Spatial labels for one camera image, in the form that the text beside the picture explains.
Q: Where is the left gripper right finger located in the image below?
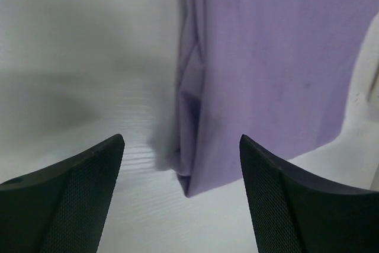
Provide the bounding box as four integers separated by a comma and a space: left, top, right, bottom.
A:
239, 135, 378, 252

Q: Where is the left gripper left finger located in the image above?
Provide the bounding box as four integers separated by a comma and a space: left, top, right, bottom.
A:
1, 134, 125, 253

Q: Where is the purple t shirt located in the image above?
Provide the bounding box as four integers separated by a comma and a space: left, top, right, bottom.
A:
171, 0, 378, 197

